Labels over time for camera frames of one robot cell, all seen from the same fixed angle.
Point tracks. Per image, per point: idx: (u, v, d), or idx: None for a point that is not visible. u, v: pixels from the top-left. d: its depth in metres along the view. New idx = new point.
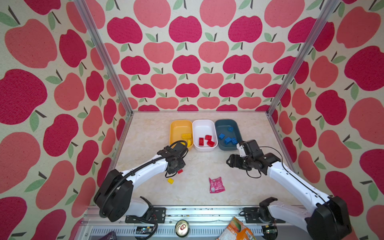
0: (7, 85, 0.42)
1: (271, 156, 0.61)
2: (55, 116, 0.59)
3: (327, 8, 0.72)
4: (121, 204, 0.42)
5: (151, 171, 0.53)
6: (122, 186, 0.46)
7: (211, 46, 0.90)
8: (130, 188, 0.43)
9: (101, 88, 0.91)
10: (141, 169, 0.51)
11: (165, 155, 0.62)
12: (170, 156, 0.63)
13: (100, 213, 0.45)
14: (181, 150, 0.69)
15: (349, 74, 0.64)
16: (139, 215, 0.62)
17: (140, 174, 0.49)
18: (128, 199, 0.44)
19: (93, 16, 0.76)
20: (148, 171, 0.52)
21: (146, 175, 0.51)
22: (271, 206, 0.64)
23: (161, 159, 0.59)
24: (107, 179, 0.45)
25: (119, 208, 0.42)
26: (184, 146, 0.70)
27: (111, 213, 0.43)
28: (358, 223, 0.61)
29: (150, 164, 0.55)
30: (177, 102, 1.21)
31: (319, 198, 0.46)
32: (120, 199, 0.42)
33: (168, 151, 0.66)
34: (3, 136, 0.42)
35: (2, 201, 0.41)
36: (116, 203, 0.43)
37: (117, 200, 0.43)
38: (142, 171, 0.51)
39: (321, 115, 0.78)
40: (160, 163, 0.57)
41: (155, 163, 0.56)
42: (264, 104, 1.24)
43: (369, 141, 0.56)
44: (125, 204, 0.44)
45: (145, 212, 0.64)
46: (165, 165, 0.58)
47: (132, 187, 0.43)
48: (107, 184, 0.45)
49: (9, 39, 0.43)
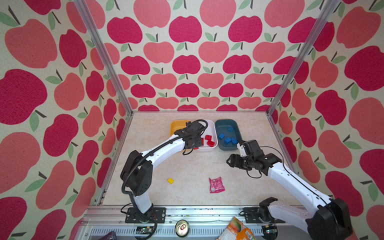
0: (7, 85, 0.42)
1: (271, 156, 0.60)
2: (55, 116, 0.59)
3: (327, 8, 0.72)
4: (143, 182, 0.46)
5: (169, 150, 0.54)
6: (143, 165, 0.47)
7: (211, 46, 0.90)
8: (150, 167, 0.46)
9: (101, 88, 0.91)
10: (160, 149, 0.54)
11: (182, 134, 0.63)
12: (189, 136, 0.63)
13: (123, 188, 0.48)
14: (199, 129, 0.68)
15: (349, 74, 0.64)
16: (142, 211, 0.62)
17: (158, 154, 0.52)
18: (150, 177, 0.48)
19: (93, 16, 0.76)
20: (166, 151, 0.54)
21: (165, 155, 0.53)
22: (271, 206, 0.64)
23: (178, 139, 0.60)
24: (129, 159, 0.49)
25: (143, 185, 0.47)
26: (201, 124, 0.68)
27: (135, 189, 0.47)
28: (358, 223, 0.61)
29: (167, 144, 0.56)
30: (177, 102, 1.21)
31: (320, 200, 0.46)
32: (141, 177, 0.46)
33: (185, 131, 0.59)
34: (3, 136, 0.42)
35: (2, 201, 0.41)
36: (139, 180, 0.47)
37: (140, 178, 0.47)
38: (161, 151, 0.53)
39: (321, 115, 0.78)
40: (177, 142, 0.58)
41: (172, 143, 0.57)
42: (264, 104, 1.24)
43: (369, 141, 0.56)
44: (147, 182, 0.48)
45: (146, 210, 0.64)
46: (182, 145, 0.59)
47: (151, 167, 0.46)
48: (129, 163, 0.49)
49: (9, 39, 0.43)
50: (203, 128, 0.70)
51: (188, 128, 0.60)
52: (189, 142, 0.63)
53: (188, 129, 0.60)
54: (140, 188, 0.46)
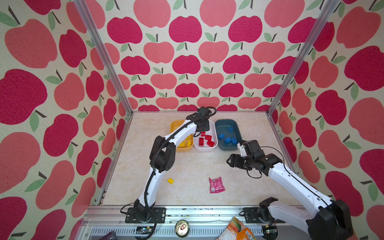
0: (7, 85, 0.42)
1: (272, 156, 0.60)
2: (55, 116, 0.59)
3: (328, 8, 0.71)
4: (170, 160, 0.58)
5: (185, 133, 0.65)
6: (168, 145, 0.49)
7: (211, 46, 0.90)
8: (174, 147, 0.58)
9: (101, 88, 0.91)
10: (178, 132, 0.65)
11: (194, 119, 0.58)
12: (200, 120, 0.73)
13: (153, 166, 0.63)
14: (207, 114, 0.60)
15: (349, 74, 0.64)
16: (149, 204, 0.65)
17: (177, 137, 0.63)
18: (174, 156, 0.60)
19: (93, 16, 0.76)
20: (184, 134, 0.65)
21: (182, 138, 0.64)
22: (271, 206, 0.64)
23: (191, 122, 0.71)
24: (154, 143, 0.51)
25: (169, 163, 0.59)
26: (209, 109, 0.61)
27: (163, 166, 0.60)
28: (358, 223, 0.61)
29: (183, 128, 0.67)
30: (177, 102, 1.21)
31: (321, 201, 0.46)
32: (167, 156, 0.58)
33: (195, 115, 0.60)
34: (3, 136, 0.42)
35: (2, 201, 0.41)
36: (166, 158, 0.59)
37: (167, 156, 0.58)
38: (179, 134, 0.64)
39: (321, 115, 0.78)
40: (191, 126, 0.69)
41: (186, 127, 0.68)
42: (264, 104, 1.24)
43: (369, 141, 0.56)
44: (173, 159, 0.60)
45: (151, 203, 0.66)
46: (195, 128, 0.70)
47: (175, 147, 0.58)
48: (156, 146, 0.61)
49: (9, 39, 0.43)
50: (210, 113, 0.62)
51: (197, 113, 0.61)
52: (200, 127, 0.74)
53: (197, 114, 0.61)
54: (168, 165, 0.59)
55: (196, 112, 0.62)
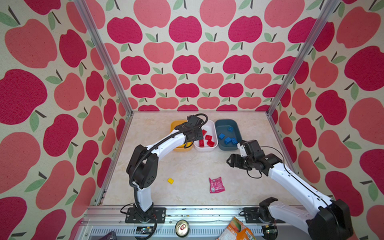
0: (7, 85, 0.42)
1: (272, 156, 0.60)
2: (55, 116, 0.59)
3: (328, 8, 0.71)
4: (150, 175, 0.49)
5: (171, 144, 0.57)
6: (148, 157, 0.54)
7: (211, 46, 0.90)
8: (156, 159, 0.49)
9: (101, 88, 0.91)
10: (163, 142, 0.57)
11: (182, 129, 0.66)
12: (188, 131, 0.66)
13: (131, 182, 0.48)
14: (198, 123, 0.73)
15: (349, 74, 0.64)
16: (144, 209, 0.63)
17: (162, 147, 0.54)
18: (156, 170, 0.51)
19: (93, 16, 0.76)
20: (169, 144, 0.57)
21: (167, 149, 0.55)
22: (271, 206, 0.64)
23: (179, 133, 0.64)
24: (134, 153, 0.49)
25: (149, 177, 0.49)
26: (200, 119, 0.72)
27: (142, 182, 0.50)
28: (358, 223, 0.61)
29: (169, 138, 0.60)
30: (177, 102, 1.21)
31: (321, 201, 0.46)
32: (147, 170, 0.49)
33: (185, 126, 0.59)
34: (3, 136, 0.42)
35: (2, 201, 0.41)
36: (145, 173, 0.49)
37: (146, 171, 0.49)
38: (164, 144, 0.56)
39: (321, 115, 0.78)
40: (179, 136, 0.62)
41: (173, 137, 0.60)
42: (264, 104, 1.24)
43: (369, 141, 0.56)
44: (153, 174, 0.50)
45: (147, 208, 0.64)
46: (184, 139, 0.63)
47: (157, 159, 0.49)
48: (134, 157, 0.51)
49: (9, 39, 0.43)
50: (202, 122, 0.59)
51: (188, 123, 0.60)
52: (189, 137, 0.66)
53: (188, 124, 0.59)
54: (147, 180, 0.49)
55: (187, 122, 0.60)
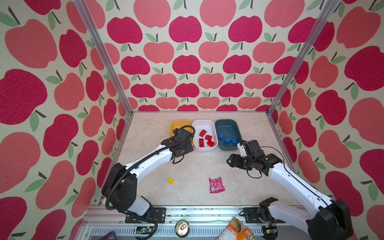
0: (7, 86, 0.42)
1: (272, 156, 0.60)
2: (55, 116, 0.59)
3: (328, 8, 0.71)
4: (127, 197, 0.43)
5: (154, 162, 0.52)
6: (126, 179, 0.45)
7: (211, 46, 0.90)
8: (134, 181, 0.43)
9: (101, 88, 0.91)
10: (144, 161, 0.51)
11: (168, 145, 0.61)
12: (175, 146, 0.61)
13: (107, 205, 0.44)
14: (187, 137, 0.67)
15: (349, 74, 0.64)
16: (140, 214, 0.62)
17: (143, 167, 0.49)
18: (134, 191, 0.45)
19: (93, 16, 0.76)
20: (151, 163, 0.51)
21: (151, 166, 0.51)
22: (271, 206, 0.64)
23: (164, 149, 0.58)
24: (111, 173, 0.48)
25: (127, 200, 0.44)
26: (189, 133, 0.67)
27: (118, 205, 0.44)
28: (358, 223, 0.61)
29: (154, 155, 0.54)
30: (177, 102, 1.21)
31: (321, 201, 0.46)
32: (125, 192, 0.43)
33: (172, 140, 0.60)
34: (3, 136, 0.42)
35: (2, 201, 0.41)
36: (122, 195, 0.43)
37: (123, 192, 0.43)
38: (146, 163, 0.50)
39: (321, 115, 0.78)
40: (164, 153, 0.57)
41: (158, 154, 0.55)
42: (264, 104, 1.24)
43: (369, 141, 0.56)
44: (130, 196, 0.44)
45: (145, 211, 0.64)
46: (169, 155, 0.57)
47: (136, 181, 0.43)
48: (111, 177, 0.46)
49: (9, 39, 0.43)
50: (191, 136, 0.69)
51: (177, 137, 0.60)
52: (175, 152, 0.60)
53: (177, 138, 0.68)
54: (123, 203, 0.43)
55: (176, 136, 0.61)
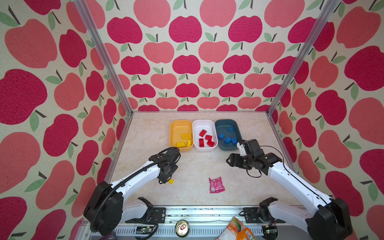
0: (7, 85, 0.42)
1: (271, 156, 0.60)
2: (55, 116, 0.59)
3: (327, 8, 0.72)
4: (111, 219, 0.41)
5: (142, 179, 0.51)
6: (112, 198, 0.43)
7: (211, 46, 0.90)
8: (120, 200, 0.42)
9: (101, 88, 0.91)
10: (131, 178, 0.50)
11: (157, 161, 0.61)
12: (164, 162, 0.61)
13: (90, 229, 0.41)
14: (174, 155, 0.68)
15: (349, 74, 0.64)
16: (139, 217, 0.62)
17: (130, 184, 0.48)
18: (119, 211, 0.43)
19: (93, 16, 0.76)
20: (139, 180, 0.50)
21: (138, 184, 0.50)
22: (271, 206, 0.64)
23: (153, 166, 0.58)
24: (95, 192, 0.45)
25: (111, 221, 0.41)
26: (176, 151, 0.69)
27: (102, 227, 0.41)
28: (358, 223, 0.61)
29: (141, 172, 0.53)
30: (177, 102, 1.21)
31: (320, 199, 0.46)
32: (110, 213, 0.41)
33: (160, 156, 0.64)
34: (3, 136, 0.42)
35: (2, 201, 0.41)
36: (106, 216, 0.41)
37: (107, 213, 0.41)
38: (133, 180, 0.49)
39: (321, 115, 0.78)
40: (152, 169, 0.56)
41: (146, 170, 0.55)
42: (264, 104, 1.24)
43: (369, 141, 0.56)
44: (115, 217, 0.43)
45: (143, 214, 0.63)
46: (158, 171, 0.57)
47: (122, 199, 0.42)
48: (95, 197, 0.43)
49: (9, 39, 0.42)
50: (177, 154, 0.70)
51: (165, 155, 0.69)
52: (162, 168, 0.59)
53: (164, 155, 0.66)
54: (107, 225, 0.41)
55: (164, 154, 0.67)
